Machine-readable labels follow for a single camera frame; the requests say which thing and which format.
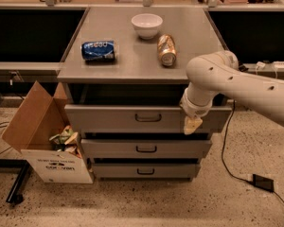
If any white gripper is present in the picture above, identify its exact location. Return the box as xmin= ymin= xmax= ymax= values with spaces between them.
xmin=180 ymin=94 xmax=212 ymax=135

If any grey top drawer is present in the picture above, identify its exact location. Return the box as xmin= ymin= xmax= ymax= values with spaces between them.
xmin=63 ymin=93 xmax=233 ymax=134

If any grey drawer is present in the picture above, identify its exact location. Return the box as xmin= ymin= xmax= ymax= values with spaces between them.
xmin=63 ymin=93 xmax=233 ymax=134
xmin=92 ymin=159 xmax=201 ymax=180
xmin=81 ymin=133 xmax=212 ymax=159

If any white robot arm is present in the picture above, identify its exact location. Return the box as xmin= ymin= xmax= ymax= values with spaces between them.
xmin=180 ymin=51 xmax=284 ymax=127

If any grey drawer cabinet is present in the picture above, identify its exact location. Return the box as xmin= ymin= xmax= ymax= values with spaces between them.
xmin=58 ymin=6 xmax=231 ymax=170

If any grey bottom drawer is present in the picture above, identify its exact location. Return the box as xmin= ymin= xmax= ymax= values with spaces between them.
xmin=92 ymin=159 xmax=201 ymax=180

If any grey middle drawer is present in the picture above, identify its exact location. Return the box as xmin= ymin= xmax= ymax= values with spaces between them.
xmin=81 ymin=133 xmax=212 ymax=159

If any gold soda can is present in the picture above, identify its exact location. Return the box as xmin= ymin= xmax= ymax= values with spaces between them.
xmin=157 ymin=34 xmax=177 ymax=66

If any black power adapter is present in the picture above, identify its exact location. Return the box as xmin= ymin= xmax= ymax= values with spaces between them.
xmin=252 ymin=174 xmax=275 ymax=192

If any white ceramic bowl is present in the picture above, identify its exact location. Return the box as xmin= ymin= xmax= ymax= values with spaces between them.
xmin=132 ymin=13 xmax=163 ymax=40

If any blue pepsi can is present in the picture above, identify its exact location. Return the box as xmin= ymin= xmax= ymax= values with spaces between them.
xmin=80 ymin=41 xmax=115 ymax=61

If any cardboard box with trash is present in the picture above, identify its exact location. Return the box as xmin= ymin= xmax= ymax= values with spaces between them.
xmin=2 ymin=81 xmax=93 ymax=183

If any black metal floor stand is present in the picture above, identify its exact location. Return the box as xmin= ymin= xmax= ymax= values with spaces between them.
xmin=0 ymin=159 xmax=30 ymax=204

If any black power cable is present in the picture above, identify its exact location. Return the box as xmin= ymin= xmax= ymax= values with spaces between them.
xmin=221 ymin=100 xmax=284 ymax=208

